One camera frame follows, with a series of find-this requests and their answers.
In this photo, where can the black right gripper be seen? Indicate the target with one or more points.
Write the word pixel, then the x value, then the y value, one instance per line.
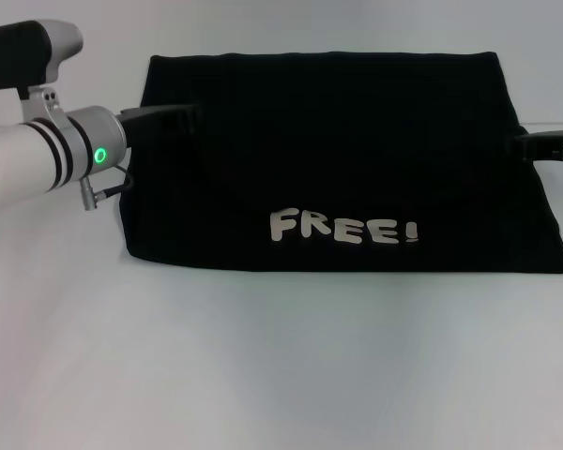
pixel 549 145

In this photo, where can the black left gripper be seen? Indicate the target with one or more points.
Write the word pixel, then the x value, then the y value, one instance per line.
pixel 155 119

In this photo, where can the black t-shirt with FREE print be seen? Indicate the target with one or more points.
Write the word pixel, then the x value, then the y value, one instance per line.
pixel 333 164

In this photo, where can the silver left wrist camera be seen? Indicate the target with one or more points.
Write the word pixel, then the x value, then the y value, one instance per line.
pixel 28 47

